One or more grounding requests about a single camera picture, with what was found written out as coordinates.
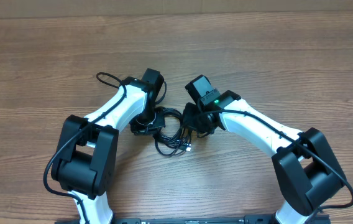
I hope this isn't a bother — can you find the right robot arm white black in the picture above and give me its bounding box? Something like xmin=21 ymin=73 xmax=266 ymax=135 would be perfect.
xmin=183 ymin=75 xmax=346 ymax=223

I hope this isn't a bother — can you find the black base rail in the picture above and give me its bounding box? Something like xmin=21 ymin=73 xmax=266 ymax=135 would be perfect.
xmin=54 ymin=213 xmax=331 ymax=224

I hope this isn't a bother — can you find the black usb cable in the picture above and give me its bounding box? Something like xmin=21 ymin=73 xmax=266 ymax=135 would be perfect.
xmin=153 ymin=106 xmax=193 ymax=157

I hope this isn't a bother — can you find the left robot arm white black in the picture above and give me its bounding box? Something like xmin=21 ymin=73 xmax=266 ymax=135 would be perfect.
xmin=43 ymin=68 xmax=165 ymax=223

